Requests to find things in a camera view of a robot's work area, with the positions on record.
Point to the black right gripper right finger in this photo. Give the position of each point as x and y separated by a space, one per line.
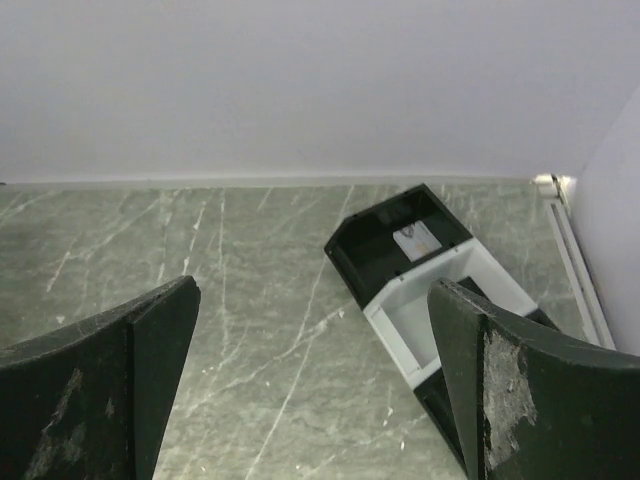
530 402

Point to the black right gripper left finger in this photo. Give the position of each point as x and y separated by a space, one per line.
92 400

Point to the white card in tray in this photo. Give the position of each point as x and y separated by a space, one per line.
416 241

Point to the black white three-compartment tray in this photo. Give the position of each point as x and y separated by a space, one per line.
392 291

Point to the white aluminium corner rail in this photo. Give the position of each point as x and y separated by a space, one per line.
555 199

